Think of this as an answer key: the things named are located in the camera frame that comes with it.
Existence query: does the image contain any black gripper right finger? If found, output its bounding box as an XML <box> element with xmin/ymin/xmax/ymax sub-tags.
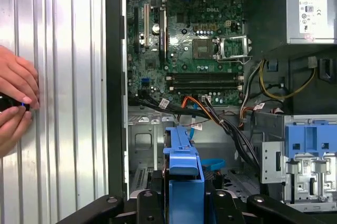
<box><xmin>207</xmin><ymin>179</ymin><xmax>330</xmax><ymax>224</ymax></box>

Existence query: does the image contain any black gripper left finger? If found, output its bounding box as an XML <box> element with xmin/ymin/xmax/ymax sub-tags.
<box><xmin>56</xmin><ymin>171</ymin><xmax>166</xmax><ymax>224</ymax></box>

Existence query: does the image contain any hard disk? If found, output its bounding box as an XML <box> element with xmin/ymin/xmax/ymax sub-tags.
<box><xmin>162</xmin><ymin>126</ymin><xmax>219</xmax><ymax>224</ymax></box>

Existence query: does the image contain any round black tool blue ring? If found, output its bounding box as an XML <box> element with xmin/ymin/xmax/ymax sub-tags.
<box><xmin>0</xmin><ymin>94</ymin><xmax>31</xmax><ymax>113</ymax></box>

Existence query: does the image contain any metal disk bay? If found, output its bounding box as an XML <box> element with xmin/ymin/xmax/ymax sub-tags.
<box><xmin>128</xmin><ymin>165</ymin><xmax>261</xmax><ymax>200</ymax></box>

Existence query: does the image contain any person right hand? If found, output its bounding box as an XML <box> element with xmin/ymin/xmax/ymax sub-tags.
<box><xmin>0</xmin><ymin>105</ymin><xmax>34</xmax><ymax>159</ymax></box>

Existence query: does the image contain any person left hand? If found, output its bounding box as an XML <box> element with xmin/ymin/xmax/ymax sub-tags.
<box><xmin>0</xmin><ymin>45</ymin><xmax>41</xmax><ymax>109</ymax></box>

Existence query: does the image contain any metal drive cage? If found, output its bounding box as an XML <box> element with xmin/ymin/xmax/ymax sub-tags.
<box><xmin>260</xmin><ymin>115</ymin><xmax>337</xmax><ymax>212</ymax></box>

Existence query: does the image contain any blue plastic drive latch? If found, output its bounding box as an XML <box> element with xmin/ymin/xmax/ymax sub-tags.
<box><xmin>285</xmin><ymin>119</ymin><xmax>337</xmax><ymax>162</ymax></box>

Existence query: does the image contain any black RAM slot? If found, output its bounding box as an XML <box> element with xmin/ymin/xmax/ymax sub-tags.
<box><xmin>165</xmin><ymin>72</ymin><xmax>244</xmax><ymax>82</ymax></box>
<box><xmin>165</xmin><ymin>80</ymin><xmax>244</xmax><ymax>91</ymax></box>

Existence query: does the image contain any black PC case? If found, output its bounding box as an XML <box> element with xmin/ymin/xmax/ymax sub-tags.
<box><xmin>105</xmin><ymin>0</ymin><xmax>337</xmax><ymax>224</ymax></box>

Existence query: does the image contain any CPU socket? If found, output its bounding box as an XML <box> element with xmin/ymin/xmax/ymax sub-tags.
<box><xmin>192</xmin><ymin>37</ymin><xmax>219</xmax><ymax>62</ymax></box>

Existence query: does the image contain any metal socket cover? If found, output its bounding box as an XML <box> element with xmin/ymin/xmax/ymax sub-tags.
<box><xmin>217</xmin><ymin>35</ymin><xmax>253</xmax><ymax>61</ymax></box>

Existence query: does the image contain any black expansion slot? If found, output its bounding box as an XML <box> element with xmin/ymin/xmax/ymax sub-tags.
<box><xmin>133</xmin><ymin>6</ymin><xmax>140</xmax><ymax>54</ymax></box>

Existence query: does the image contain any white expansion slot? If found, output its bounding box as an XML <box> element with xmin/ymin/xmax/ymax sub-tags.
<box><xmin>143</xmin><ymin>3</ymin><xmax>150</xmax><ymax>49</ymax></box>

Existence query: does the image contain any green motherboard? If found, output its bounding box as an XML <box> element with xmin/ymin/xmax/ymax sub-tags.
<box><xmin>126</xmin><ymin>0</ymin><xmax>246</xmax><ymax>107</ymax></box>

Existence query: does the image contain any grey power supply unit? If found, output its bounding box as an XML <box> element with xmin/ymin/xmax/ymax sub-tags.
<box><xmin>244</xmin><ymin>0</ymin><xmax>337</xmax><ymax>54</ymax></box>

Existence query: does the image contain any blue SATA wire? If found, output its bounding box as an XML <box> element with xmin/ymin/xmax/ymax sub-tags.
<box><xmin>190</xmin><ymin>102</ymin><xmax>202</xmax><ymax>140</ymax></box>
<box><xmin>202</xmin><ymin>158</ymin><xmax>226</xmax><ymax>174</ymax></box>

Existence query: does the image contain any thick black wire bundle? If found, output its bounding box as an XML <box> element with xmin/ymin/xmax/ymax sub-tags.
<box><xmin>128</xmin><ymin>94</ymin><xmax>264</xmax><ymax>172</ymax></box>

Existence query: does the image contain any orange wire bundle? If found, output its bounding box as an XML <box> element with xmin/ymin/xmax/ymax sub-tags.
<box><xmin>181</xmin><ymin>96</ymin><xmax>221</xmax><ymax>125</ymax></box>

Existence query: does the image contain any yellow and black wire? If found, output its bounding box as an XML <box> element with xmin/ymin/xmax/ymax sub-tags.
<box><xmin>259</xmin><ymin>59</ymin><xmax>317</xmax><ymax>101</ymax></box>

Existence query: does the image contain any wire locking lever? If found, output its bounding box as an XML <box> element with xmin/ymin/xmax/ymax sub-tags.
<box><xmin>215</xmin><ymin>58</ymin><xmax>253</xmax><ymax>65</ymax></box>

